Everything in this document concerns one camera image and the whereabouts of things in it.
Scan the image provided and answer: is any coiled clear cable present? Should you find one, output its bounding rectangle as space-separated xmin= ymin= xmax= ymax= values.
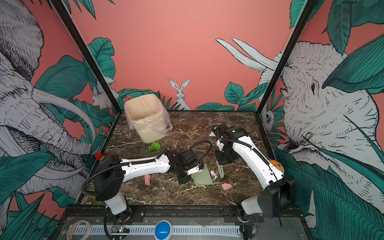
xmin=66 ymin=220 xmax=92 ymax=240

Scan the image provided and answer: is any white paper scrap centre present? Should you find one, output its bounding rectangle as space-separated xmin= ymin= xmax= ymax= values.
xmin=210 ymin=171 xmax=219 ymax=181

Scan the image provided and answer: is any blue round button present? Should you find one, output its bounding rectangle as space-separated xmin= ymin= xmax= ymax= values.
xmin=154 ymin=220 xmax=173 ymax=240

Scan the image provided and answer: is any green paper scrap near bin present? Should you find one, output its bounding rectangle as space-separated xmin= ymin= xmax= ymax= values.
xmin=148 ymin=142 xmax=161 ymax=152

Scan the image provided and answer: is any orange plush toy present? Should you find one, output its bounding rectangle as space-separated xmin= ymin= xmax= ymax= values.
xmin=269 ymin=160 xmax=285 ymax=174

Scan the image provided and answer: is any light green dustpan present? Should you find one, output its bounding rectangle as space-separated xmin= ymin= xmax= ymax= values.
xmin=192 ymin=164 xmax=213 ymax=187

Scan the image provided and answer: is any light green hand brush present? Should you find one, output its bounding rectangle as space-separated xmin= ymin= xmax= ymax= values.
xmin=216 ymin=161 xmax=225 ymax=179

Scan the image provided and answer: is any white slotted cable duct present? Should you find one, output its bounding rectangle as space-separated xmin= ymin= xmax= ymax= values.
xmin=67 ymin=224 xmax=241 ymax=237

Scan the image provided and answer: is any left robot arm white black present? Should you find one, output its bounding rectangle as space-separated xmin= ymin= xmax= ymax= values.
xmin=81 ymin=149 xmax=205 ymax=216

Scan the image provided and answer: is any pink paper scrap lower left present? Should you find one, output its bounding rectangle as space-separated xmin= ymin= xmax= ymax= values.
xmin=144 ymin=175 xmax=151 ymax=186

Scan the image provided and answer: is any pink paper scrap right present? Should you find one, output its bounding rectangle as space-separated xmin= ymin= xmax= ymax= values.
xmin=221 ymin=183 xmax=233 ymax=191

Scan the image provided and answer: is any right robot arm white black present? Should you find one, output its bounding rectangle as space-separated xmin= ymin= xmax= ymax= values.
xmin=210 ymin=124 xmax=297 ymax=218

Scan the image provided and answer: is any cream trash bin with bag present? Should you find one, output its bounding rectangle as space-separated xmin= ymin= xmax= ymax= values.
xmin=124 ymin=94 xmax=173 ymax=144

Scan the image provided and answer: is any pink paper scrap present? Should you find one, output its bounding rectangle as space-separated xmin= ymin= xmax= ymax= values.
xmin=144 ymin=175 xmax=151 ymax=186
xmin=221 ymin=183 xmax=233 ymax=191

